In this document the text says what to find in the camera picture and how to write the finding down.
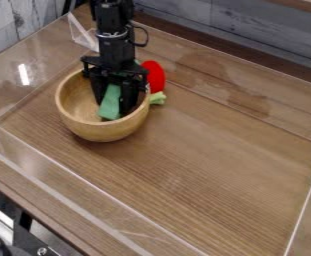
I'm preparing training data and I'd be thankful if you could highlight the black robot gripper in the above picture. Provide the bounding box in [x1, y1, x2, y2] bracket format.
[81, 31, 149, 116]

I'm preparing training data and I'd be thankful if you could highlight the green rectangular block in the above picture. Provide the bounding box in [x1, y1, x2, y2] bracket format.
[98, 84, 121, 120]

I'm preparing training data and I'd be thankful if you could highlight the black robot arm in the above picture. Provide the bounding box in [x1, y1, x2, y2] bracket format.
[82, 0, 149, 120]

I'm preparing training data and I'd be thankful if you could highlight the brown wooden bowl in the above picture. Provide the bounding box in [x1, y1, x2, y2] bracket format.
[55, 69, 150, 142]

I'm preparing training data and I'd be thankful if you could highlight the red plush strawberry toy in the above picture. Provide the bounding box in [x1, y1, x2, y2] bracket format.
[142, 60, 167, 105]

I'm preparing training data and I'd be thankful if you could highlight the clear acrylic tray wall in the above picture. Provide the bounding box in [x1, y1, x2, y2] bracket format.
[0, 126, 208, 256]

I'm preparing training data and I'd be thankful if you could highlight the black table clamp mount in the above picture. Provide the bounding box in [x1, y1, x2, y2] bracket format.
[12, 211, 62, 256]

